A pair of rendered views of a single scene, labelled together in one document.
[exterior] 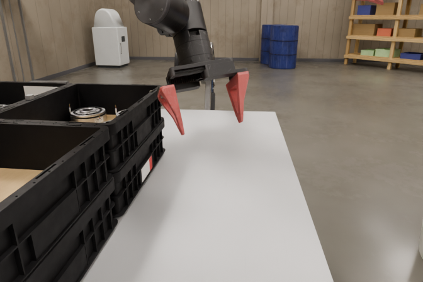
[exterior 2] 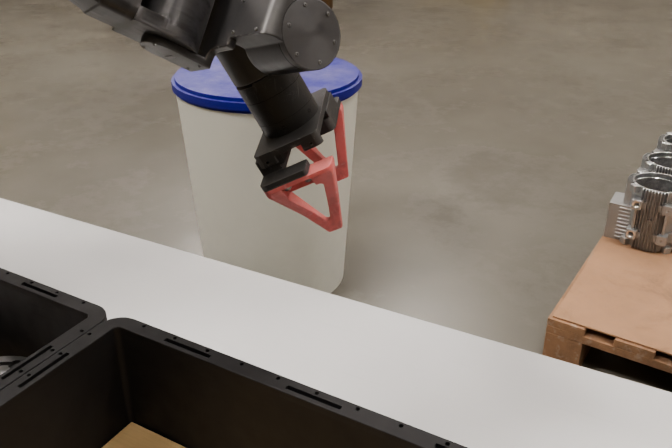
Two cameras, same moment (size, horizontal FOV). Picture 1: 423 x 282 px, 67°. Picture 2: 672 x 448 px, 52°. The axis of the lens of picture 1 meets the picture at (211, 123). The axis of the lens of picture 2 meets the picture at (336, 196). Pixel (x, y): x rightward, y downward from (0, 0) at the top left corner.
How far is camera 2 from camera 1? 0.64 m
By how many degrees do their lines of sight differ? 62
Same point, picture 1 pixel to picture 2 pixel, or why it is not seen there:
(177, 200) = not seen: hidden behind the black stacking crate
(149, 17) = (317, 59)
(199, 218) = not seen: hidden behind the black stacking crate
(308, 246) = (358, 312)
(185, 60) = (299, 112)
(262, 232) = (305, 339)
